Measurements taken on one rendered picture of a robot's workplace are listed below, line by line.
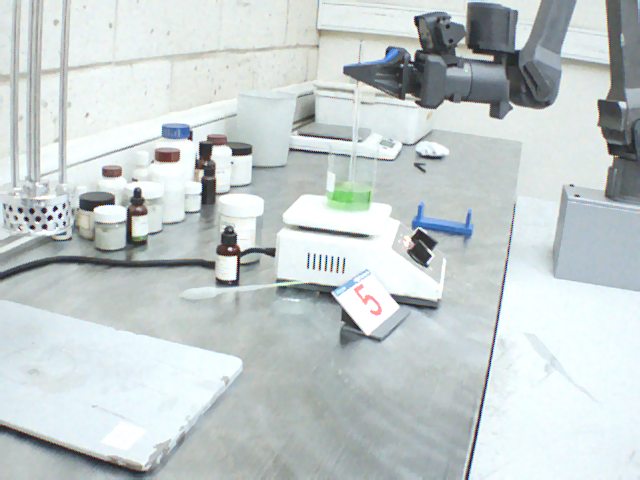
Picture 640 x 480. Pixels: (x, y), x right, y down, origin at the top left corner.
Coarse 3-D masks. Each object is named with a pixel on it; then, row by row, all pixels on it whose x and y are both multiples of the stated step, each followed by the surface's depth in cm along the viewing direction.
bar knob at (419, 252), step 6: (420, 240) 89; (414, 246) 89; (420, 246) 88; (426, 246) 88; (408, 252) 88; (414, 252) 88; (420, 252) 88; (426, 252) 87; (414, 258) 87; (420, 258) 88; (426, 258) 87; (420, 264) 87; (426, 264) 87
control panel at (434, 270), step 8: (400, 224) 96; (400, 232) 93; (408, 232) 95; (400, 240) 90; (392, 248) 86; (400, 248) 88; (408, 248) 90; (408, 256) 87; (440, 256) 95; (416, 264) 86; (432, 264) 90; (440, 264) 92; (424, 272) 86; (432, 272) 88; (440, 272) 90; (440, 280) 87
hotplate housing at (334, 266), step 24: (288, 240) 87; (312, 240) 86; (336, 240) 86; (360, 240) 86; (384, 240) 87; (288, 264) 88; (312, 264) 87; (336, 264) 87; (360, 264) 86; (384, 264) 86; (408, 264) 85; (336, 288) 88; (384, 288) 86; (408, 288) 86; (432, 288) 85
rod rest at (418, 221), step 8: (416, 216) 122; (416, 224) 120; (424, 224) 119; (432, 224) 119; (440, 224) 118; (448, 224) 119; (456, 224) 119; (464, 224) 120; (472, 224) 120; (456, 232) 118; (464, 232) 118; (472, 232) 118
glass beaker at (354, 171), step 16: (336, 144) 92; (368, 144) 93; (336, 160) 89; (352, 160) 88; (368, 160) 89; (336, 176) 89; (352, 176) 89; (368, 176) 89; (336, 192) 90; (352, 192) 89; (368, 192) 90; (336, 208) 90; (352, 208) 90; (368, 208) 91
